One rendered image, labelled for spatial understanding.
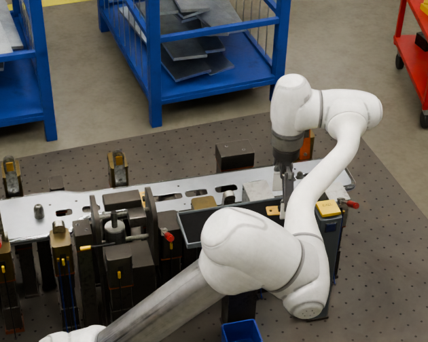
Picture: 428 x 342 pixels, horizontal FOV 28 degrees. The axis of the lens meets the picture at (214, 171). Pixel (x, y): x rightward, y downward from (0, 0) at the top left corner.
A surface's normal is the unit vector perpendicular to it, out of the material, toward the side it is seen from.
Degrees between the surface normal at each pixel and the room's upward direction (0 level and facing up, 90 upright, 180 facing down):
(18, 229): 0
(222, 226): 43
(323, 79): 0
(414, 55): 0
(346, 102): 16
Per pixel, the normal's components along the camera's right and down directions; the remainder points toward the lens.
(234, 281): -0.11, 0.68
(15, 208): 0.02, -0.78
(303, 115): 0.13, 0.55
